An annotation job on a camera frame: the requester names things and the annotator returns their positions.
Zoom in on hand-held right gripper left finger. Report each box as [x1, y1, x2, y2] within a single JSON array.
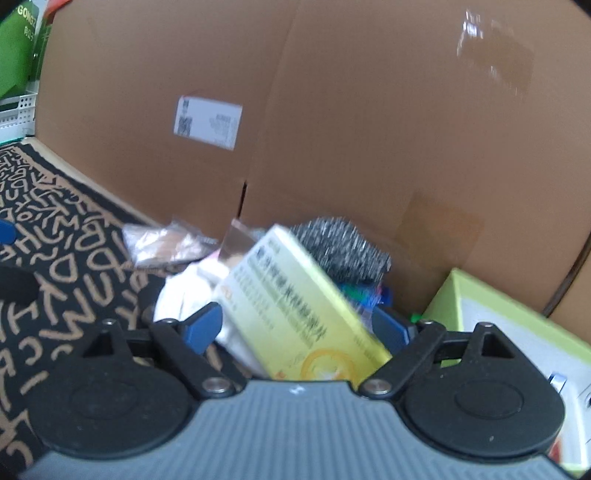
[[82, 302, 247, 400]]

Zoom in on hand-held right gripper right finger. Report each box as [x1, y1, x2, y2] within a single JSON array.
[[359, 305, 515, 400]]

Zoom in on steel wool scrubber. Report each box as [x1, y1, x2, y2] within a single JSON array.
[[288, 217, 392, 283]]

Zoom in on yellow medicine box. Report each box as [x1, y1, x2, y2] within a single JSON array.
[[217, 224, 393, 384]]

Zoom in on light green shoe box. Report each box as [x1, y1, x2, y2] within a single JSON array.
[[420, 268, 591, 478]]

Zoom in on black letter-patterned mat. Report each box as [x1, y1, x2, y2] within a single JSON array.
[[0, 141, 259, 472]]

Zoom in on clear plastic bag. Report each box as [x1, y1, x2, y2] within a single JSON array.
[[122, 217, 221, 269]]

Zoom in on white plastic basket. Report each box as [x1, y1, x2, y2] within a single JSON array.
[[0, 90, 40, 142]]

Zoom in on green carton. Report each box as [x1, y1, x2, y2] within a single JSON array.
[[0, 0, 52, 100]]

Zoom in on white shipping label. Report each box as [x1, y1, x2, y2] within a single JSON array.
[[173, 95, 244, 151]]

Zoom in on brown cardboard backdrop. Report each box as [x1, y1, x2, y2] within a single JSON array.
[[34, 0, 591, 319]]

